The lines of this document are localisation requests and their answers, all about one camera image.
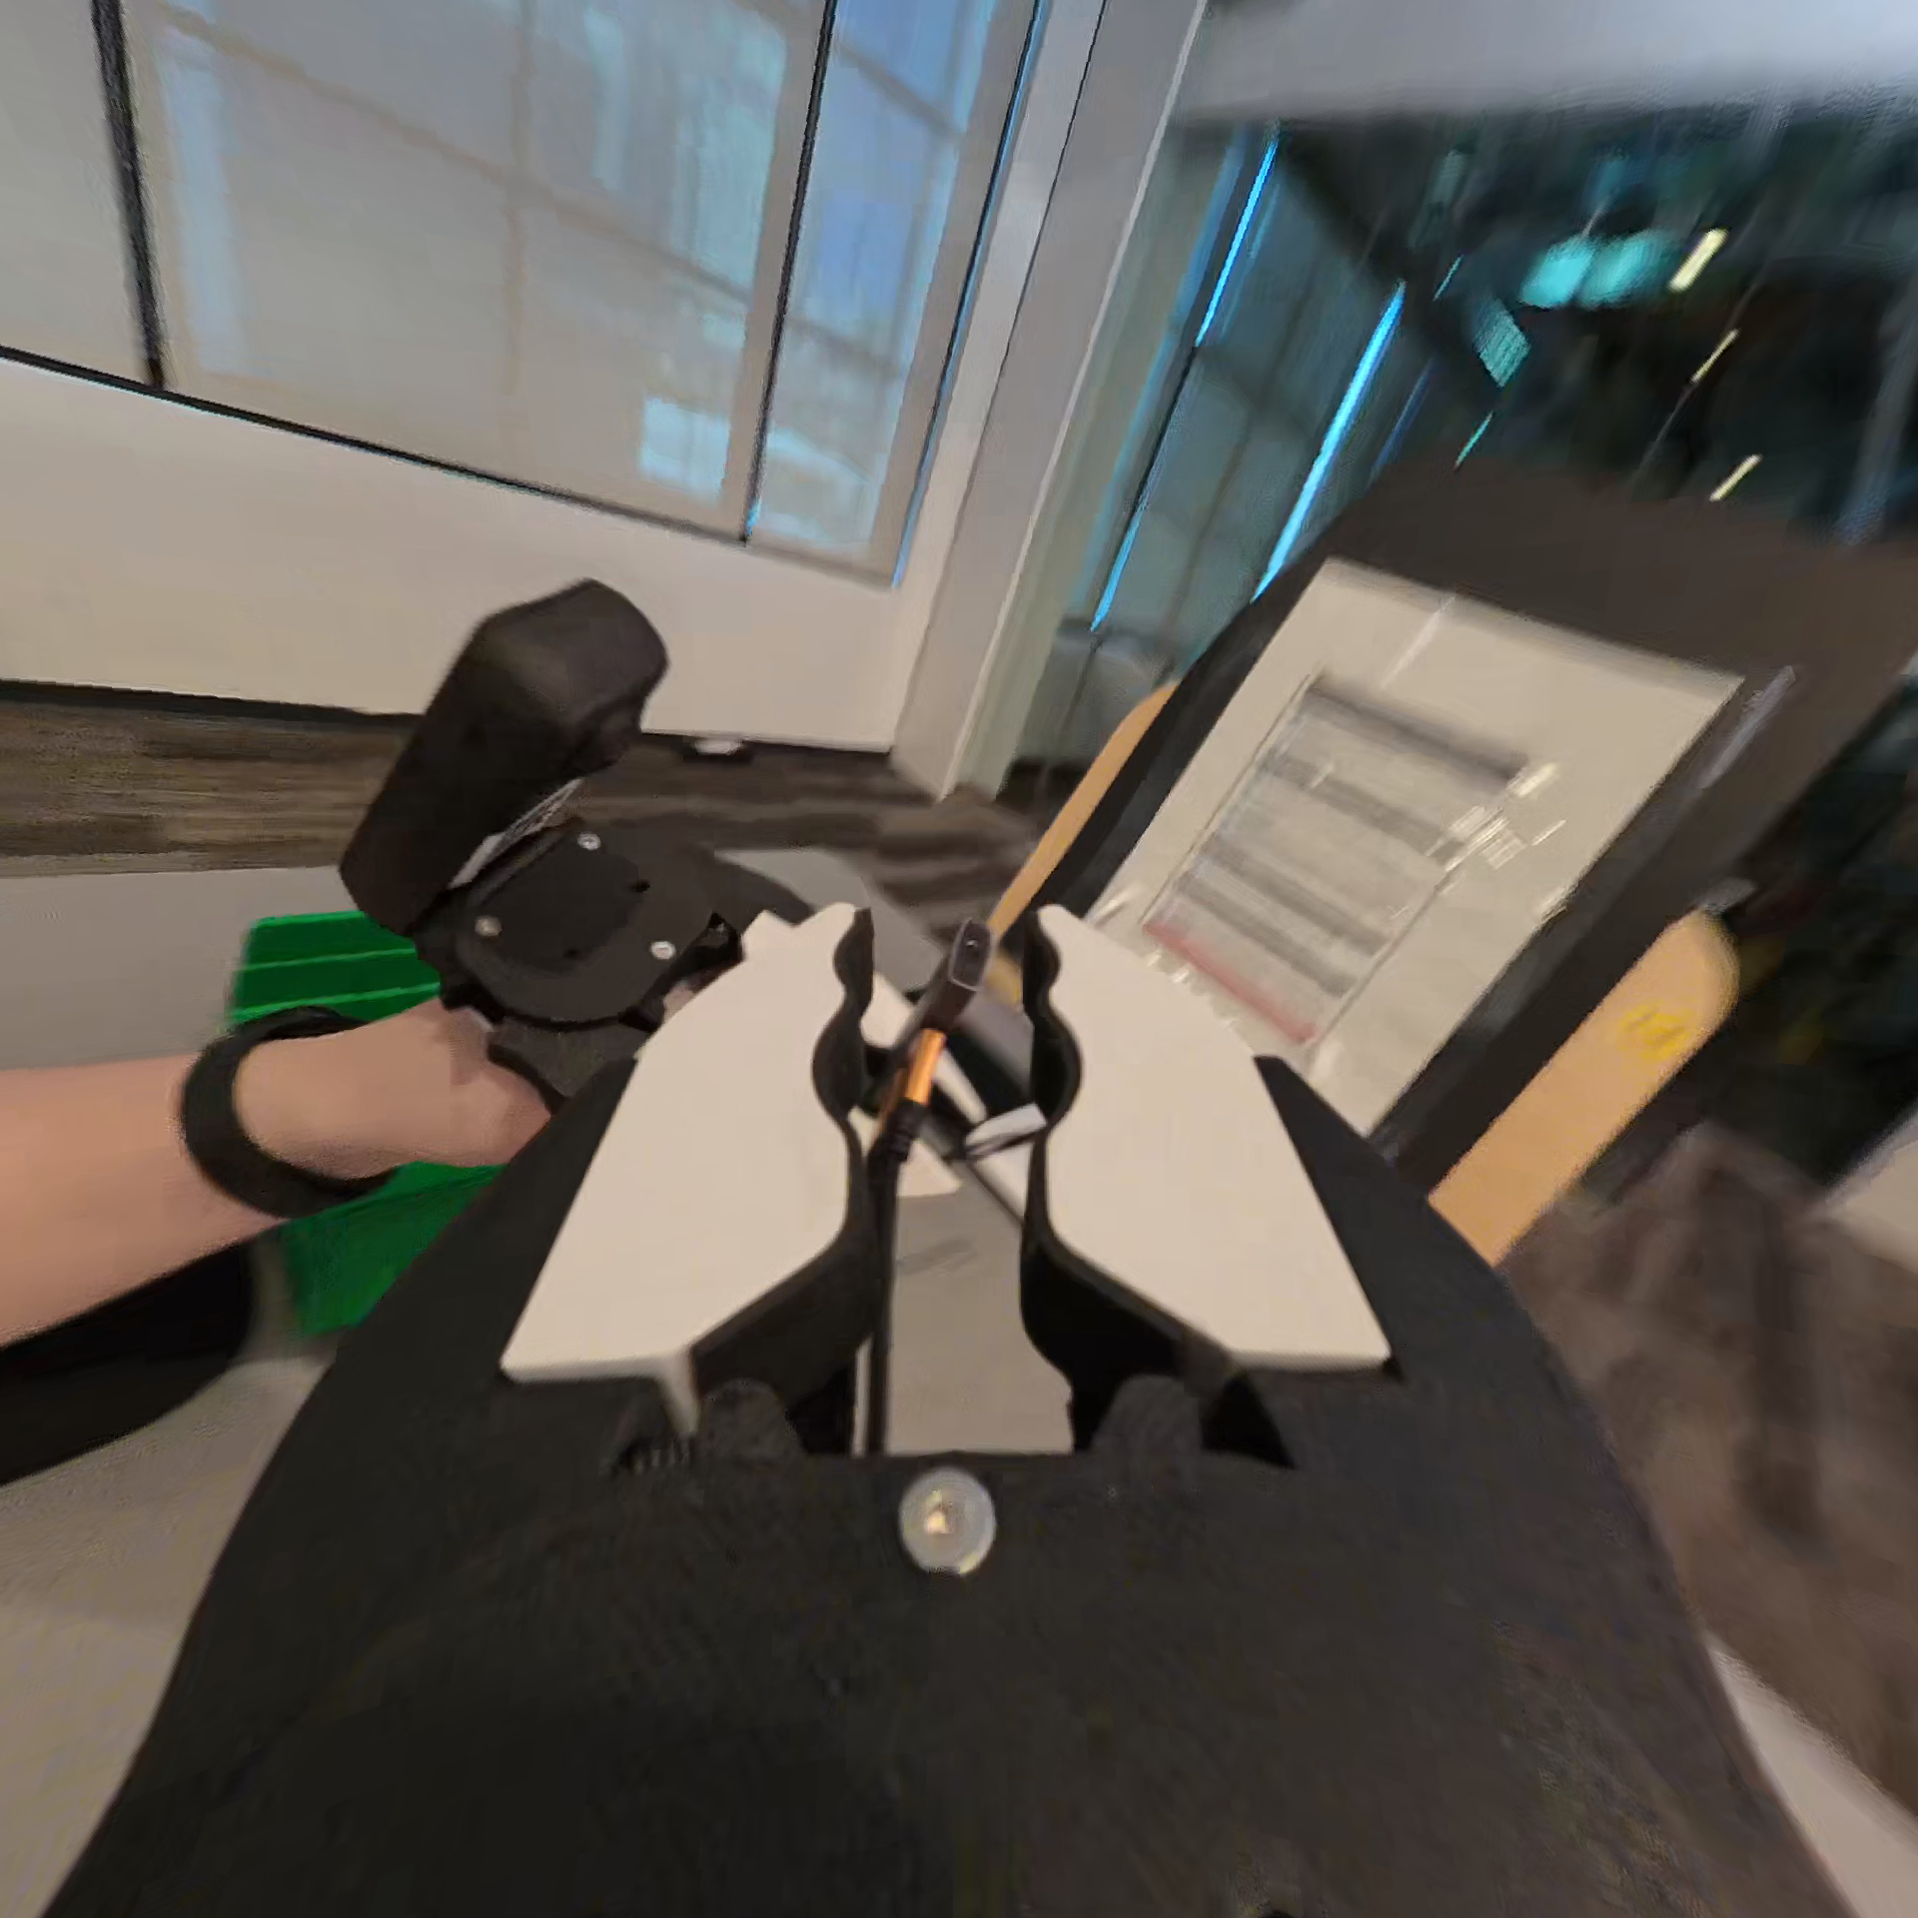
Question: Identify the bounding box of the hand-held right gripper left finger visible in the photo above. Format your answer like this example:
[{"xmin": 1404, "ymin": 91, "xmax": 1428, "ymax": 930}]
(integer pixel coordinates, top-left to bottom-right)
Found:
[{"xmin": 499, "ymin": 902, "xmax": 884, "ymax": 1452}]

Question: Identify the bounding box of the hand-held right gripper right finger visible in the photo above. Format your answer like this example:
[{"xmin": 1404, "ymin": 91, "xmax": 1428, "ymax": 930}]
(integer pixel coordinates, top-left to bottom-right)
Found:
[{"xmin": 1016, "ymin": 899, "xmax": 1391, "ymax": 1452}]

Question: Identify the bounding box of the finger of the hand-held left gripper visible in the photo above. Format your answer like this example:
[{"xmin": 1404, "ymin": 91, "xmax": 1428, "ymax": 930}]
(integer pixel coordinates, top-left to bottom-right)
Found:
[
  {"xmin": 703, "ymin": 856, "xmax": 845, "ymax": 983},
  {"xmin": 855, "ymin": 971, "xmax": 1050, "ymax": 1200}
]

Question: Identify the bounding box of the black usb-c cable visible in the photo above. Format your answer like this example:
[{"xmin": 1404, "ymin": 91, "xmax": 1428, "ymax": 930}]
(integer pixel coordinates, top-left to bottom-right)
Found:
[{"xmin": 858, "ymin": 918, "xmax": 999, "ymax": 1458}]

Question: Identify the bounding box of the person's left forearm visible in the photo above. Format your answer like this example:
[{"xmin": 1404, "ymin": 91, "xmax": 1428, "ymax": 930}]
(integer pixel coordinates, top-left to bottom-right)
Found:
[{"xmin": 0, "ymin": 1053, "xmax": 287, "ymax": 1352}]

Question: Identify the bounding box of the person's left hand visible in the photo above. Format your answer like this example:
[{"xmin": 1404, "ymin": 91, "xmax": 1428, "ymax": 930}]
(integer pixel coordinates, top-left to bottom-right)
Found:
[{"xmin": 306, "ymin": 995, "xmax": 558, "ymax": 1182}]

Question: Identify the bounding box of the green plastic bin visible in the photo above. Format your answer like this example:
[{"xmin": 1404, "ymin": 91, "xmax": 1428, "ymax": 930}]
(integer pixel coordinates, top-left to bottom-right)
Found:
[{"xmin": 223, "ymin": 912, "xmax": 512, "ymax": 1337}]

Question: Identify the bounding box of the light wooden board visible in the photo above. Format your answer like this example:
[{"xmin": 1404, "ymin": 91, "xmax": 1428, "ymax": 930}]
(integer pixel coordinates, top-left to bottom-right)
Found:
[{"xmin": 982, "ymin": 680, "xmax": 1742, "ymax": 1262}]

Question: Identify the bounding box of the black wristband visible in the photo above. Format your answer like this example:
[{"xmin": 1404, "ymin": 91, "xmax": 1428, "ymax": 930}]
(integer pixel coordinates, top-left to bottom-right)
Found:
[{"xmin": 181, "ymin": 1007, "xmax": 396, "ymax": 1220}]

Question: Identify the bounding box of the large window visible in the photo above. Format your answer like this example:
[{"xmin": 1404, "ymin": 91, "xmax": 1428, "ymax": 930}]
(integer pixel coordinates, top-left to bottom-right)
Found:
[{"xmin": 90, "ymin": 0, "xmax": 1050, "ymax": 586}]

